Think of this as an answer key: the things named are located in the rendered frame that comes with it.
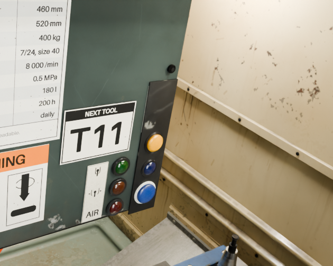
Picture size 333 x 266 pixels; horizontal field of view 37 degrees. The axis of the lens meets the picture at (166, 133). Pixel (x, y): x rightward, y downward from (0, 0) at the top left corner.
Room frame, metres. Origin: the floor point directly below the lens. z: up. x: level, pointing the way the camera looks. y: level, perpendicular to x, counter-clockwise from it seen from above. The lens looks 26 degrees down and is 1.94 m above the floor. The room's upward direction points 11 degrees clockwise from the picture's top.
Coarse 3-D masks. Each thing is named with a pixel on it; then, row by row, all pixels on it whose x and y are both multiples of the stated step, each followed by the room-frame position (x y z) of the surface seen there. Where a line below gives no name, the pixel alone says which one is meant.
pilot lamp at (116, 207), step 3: (114, 204) 0.55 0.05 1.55; (117, 204) 0.56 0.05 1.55; (120, 204) 0.56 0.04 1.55; (111, 207) 0.55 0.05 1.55; (114, 207) 0.55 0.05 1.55; (117, 207) 0.55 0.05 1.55; (120, 207) 0.56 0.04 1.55; (111, 210) 0.55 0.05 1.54; (114, 210) 0.55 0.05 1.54; (117, 210) 0.55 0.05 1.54; (111, 213) 0.55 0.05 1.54; (114, 213) 0.55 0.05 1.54
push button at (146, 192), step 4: (148, 184) 0.59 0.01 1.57; (140, 188) 0.58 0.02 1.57; (144, 188) 0.58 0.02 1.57; (148, 188) 0.58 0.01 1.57; (152, 188) 0.59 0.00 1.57; (140, 192) 0.58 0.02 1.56; (144, 192) 0.58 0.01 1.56; (148, 192) 0.58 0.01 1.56; (152, 192) 0.59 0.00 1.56; (140, 196) 0.58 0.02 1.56; (144, 196) 0.58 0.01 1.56; (148, 196) 0.59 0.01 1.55; (152, 196) 0.59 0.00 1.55; (140, 200) 0.58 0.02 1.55; (144, 200) 0.58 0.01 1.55; (148, 200) 0.59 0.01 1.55
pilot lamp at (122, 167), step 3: (120, 162) 0.55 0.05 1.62; (123, 162) 0.56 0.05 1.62; (126, 162) 0.56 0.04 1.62; (117, 165) 0.55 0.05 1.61; (120, 165) 0.55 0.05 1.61; (123, 165) 0.55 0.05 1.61; (126, 165) 0.56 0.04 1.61; (117, 168) 0.55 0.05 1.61; (120, 168) 0.55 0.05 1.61; (123, 168) 0.55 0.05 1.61; (126, 168) 0.56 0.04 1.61; (117, 171) 0.55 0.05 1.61; (120, 171) 0.55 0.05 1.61; (123, 171) 0.56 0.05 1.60
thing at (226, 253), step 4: (224, 252) 0.84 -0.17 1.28; (228, 252) 0.83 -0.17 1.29; (232, 252) 0.84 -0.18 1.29; (236, 252) 0.84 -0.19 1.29; (224, 256) 0.84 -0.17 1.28; (228, 256) 0.83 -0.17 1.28; (232, 256) 0.83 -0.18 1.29; (236, 256) 0.84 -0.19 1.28; (220, 260) 0.84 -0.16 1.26; (224, 260) 0.83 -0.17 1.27; (228, 260) 0.83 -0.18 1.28; (232, 260) 0.83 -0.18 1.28; (236, 260) 0.84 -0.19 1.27; (220, 264) 0.84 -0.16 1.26; (224, 264) 0.83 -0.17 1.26; (228, 264) 0.83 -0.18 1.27; (232, 264) 0.83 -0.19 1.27
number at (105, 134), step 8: (104, 120) 0.53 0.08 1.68; (112, 120) 0.54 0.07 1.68; (120, 120) 0.55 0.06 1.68; (128, 120) 0.56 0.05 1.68; (96, 128) 0.53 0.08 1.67; (104, 128) 0.54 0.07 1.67; (112, 128) 0.54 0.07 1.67; (120, 128) 0.55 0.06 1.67; (96, 136) 0.53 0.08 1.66; (104, 136) 0.54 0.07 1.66; (112, 136) 0.54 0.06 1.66; (120, 136) 0.55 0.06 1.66; (96, 144) 0.53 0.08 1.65; (104, 144) 0.54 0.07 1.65; (112, 144) 0.55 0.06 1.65; (120, 144) 0.55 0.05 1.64; (88, 152) 0.52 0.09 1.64; (96, 152) 0.53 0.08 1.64
